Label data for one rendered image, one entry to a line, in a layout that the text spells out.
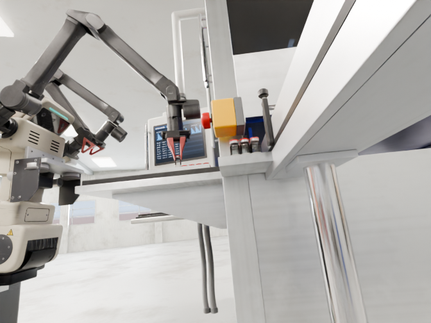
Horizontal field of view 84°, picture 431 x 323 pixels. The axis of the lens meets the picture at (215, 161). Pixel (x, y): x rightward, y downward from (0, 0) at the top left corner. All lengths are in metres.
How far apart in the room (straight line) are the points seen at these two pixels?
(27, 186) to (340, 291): 1.02
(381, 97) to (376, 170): 0.47
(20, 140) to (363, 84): 1.15
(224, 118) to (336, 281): 0.37
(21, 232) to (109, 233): 10.24
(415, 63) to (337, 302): 0.33
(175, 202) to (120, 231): 10.54
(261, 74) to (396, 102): 0.50
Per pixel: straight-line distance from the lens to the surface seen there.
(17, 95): 1.08
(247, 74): 0.72
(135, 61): 1.00
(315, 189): 0.41
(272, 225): 0.61
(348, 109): 0.25
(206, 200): 0.71
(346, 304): 0.43
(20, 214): 1.17
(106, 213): 11.37
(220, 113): 0.56
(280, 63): 0.75
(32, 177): 1.11
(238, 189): 0.61
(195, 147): 1.68
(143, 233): 11.15
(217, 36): 0.80
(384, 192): 0.70
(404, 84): 0.23
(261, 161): 0.48
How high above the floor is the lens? 0.76
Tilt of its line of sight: 13 degrees up
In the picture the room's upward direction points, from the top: 5 degrees counter-clockwise
